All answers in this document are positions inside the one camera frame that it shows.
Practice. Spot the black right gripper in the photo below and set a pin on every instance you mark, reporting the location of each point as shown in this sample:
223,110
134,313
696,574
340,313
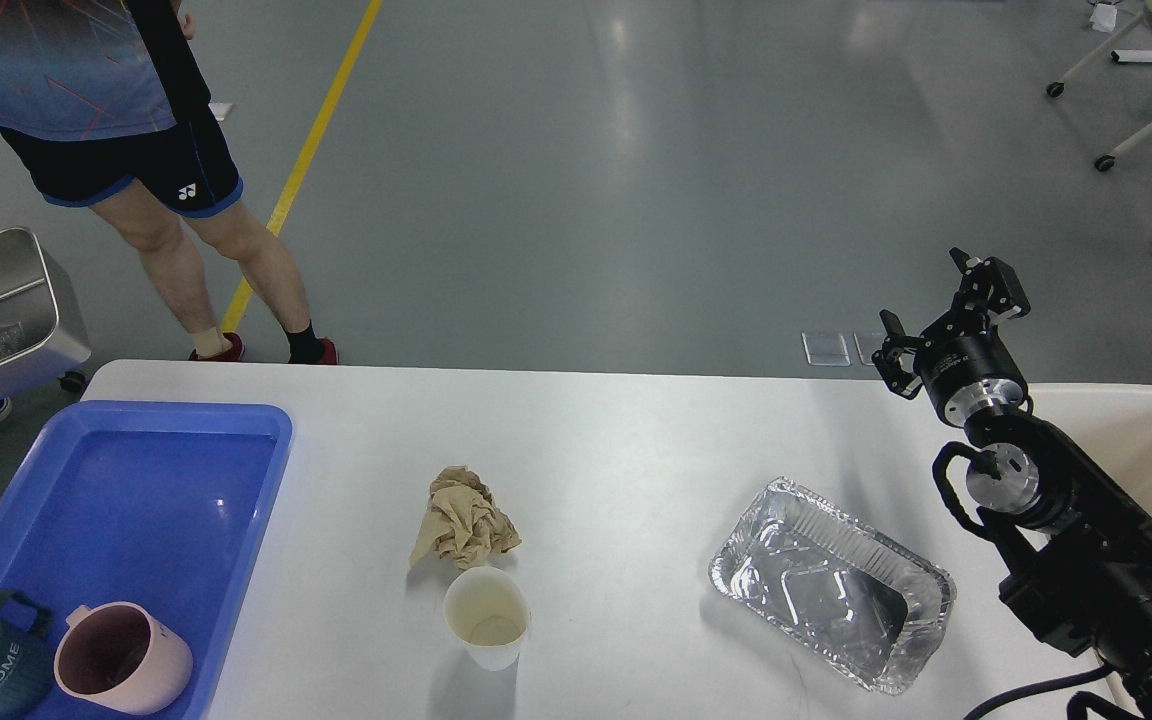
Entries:
967,374

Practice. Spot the aluminium foil tray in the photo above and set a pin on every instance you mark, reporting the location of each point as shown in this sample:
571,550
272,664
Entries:
859,600

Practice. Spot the brown paper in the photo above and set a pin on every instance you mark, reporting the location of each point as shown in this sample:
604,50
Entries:
462,523

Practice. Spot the pink mug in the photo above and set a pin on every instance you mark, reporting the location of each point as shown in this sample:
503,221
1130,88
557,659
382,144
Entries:
119,656

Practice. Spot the stainless steel rectangular container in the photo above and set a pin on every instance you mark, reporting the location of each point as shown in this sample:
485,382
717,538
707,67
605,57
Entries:
42,333

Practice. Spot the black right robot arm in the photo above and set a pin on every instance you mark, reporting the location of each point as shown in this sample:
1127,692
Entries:
1077,547

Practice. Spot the floor plate right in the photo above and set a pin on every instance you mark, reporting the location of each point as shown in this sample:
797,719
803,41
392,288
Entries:
867,345

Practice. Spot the floor plate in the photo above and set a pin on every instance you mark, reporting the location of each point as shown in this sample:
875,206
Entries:
826,349
867,345

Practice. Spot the floor plate left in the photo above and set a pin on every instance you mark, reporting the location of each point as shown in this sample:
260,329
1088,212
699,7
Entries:
826,349

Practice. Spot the white paper cup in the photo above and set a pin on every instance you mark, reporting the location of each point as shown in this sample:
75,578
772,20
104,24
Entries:
488,614

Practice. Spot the blue plastic tray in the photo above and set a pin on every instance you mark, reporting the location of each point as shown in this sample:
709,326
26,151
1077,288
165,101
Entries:
163,504

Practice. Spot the person in patterned shirt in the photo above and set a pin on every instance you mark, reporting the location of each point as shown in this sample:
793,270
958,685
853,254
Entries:
105,107

